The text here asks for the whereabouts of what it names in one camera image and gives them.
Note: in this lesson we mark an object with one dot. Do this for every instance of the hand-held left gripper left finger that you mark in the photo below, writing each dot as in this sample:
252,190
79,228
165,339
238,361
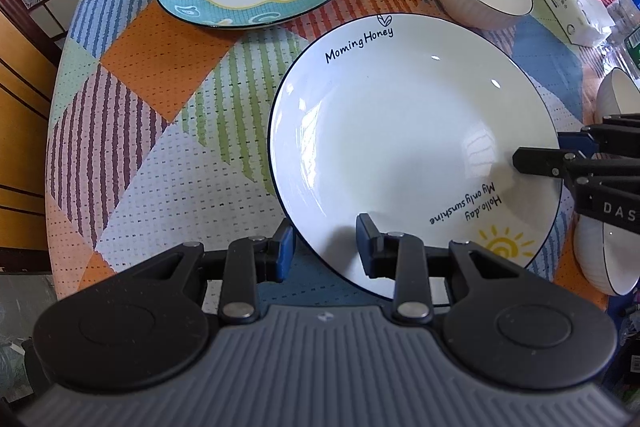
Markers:
286,253

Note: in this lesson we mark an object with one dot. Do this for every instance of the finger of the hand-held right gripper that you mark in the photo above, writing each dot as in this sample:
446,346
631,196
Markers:
540,161
575,142

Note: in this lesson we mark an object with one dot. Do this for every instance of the white plate with sun print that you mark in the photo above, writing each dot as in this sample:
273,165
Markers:
400,132

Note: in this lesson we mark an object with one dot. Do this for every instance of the wooden cabinet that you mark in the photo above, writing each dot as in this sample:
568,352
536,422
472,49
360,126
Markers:
25,107

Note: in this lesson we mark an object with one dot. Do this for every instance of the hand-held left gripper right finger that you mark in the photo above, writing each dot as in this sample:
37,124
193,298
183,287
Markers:
365,243

